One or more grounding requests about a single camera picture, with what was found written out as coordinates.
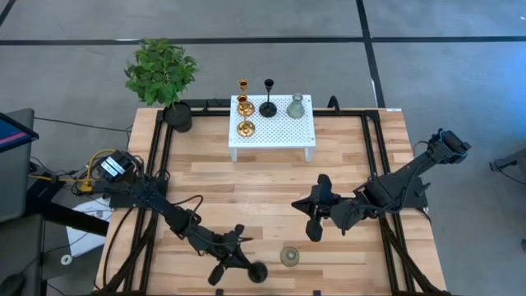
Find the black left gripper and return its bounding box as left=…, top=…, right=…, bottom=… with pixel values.
left=207, top=224, right=256, bottom=287

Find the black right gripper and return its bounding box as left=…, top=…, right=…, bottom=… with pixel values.
left=291, top=173, right=343, bottom=243

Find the black candlestick holder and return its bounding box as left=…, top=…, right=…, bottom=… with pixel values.
left=259, top=78, right=278, bottom=118
left=247, top=261, right=269, bottom=284

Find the ribbed glass candle holder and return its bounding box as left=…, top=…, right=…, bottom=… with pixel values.
left=279, top=245, right=301, bottom=268
left=286, top=93, right=306, bottom=120

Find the gold candlestick holder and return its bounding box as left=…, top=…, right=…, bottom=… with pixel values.
left=237, top=78, right=256, bottom=118
left=237, top=94, right=256, bottom=138

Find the white perforated metal shelf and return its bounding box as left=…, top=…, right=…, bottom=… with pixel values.
left=228, top=95, right=317, bottom=164

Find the white paper sheet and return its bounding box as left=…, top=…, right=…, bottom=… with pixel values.
left=65, top=196, right=114, bottom=258

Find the black plant pot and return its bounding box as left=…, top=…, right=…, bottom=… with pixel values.
left=162, top=101, right=193, bottom=134

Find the black desk beam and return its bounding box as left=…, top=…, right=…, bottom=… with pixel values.
left=25, top=176, right=111, bottom=238

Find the green leafy plant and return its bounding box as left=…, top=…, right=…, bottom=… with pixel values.
left=124, top=38, right=199, bottom=108

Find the dark grey equipment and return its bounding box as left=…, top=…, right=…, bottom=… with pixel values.
left=488, top=148, right=526, bottom=173

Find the monitor with blue screen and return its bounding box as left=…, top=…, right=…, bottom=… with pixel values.
left=0, top=111, right=40, bottom=154

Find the black aluminium table frame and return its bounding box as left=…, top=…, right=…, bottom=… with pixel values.
left=96, top=98, right=451, bottom=296

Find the black cable bundle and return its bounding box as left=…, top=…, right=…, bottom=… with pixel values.
left=380, top=213, right=447, bottom=295
left=100, top=205, right=159, bottom=294

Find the yellow cable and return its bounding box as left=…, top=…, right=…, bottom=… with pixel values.
left=84, top=148, right=117, bottom=194

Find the thin black floor cable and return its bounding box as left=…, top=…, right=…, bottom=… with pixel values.
left=34, top=117, right=132, bottom=133

